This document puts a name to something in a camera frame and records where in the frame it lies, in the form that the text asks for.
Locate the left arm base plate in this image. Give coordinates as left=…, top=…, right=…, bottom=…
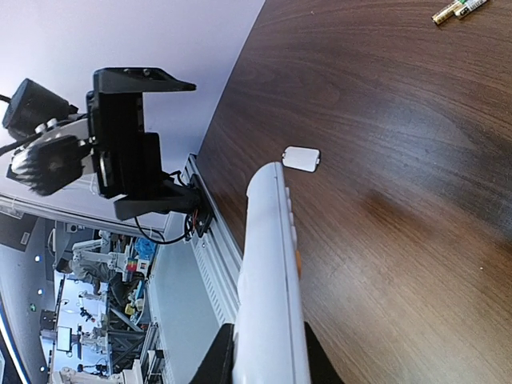
left=185, top=174, right=214, bottom=240

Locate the white battery cover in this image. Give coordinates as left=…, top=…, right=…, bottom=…
left=282, top=146, right=321, bottom=173

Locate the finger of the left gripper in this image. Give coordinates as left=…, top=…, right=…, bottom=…
left=93, top=67, right=196, bottom=94

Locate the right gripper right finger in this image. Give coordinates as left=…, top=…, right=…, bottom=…
left=304, top=322, right=344, bottom=384

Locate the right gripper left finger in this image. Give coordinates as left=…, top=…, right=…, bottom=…
left=190, top=323, right=234, bottom=384

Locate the gold AAA battery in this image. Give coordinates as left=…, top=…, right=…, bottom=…
left=454, top=0, right=488, bottom=19
left=431, top=0, right=465, bottom=26

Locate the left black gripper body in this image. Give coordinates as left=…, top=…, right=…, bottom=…
left=86, top=91, right=199, bottom=220

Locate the white remote control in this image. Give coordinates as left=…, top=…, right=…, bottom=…
left=232, top=162, right=311, bottom=383

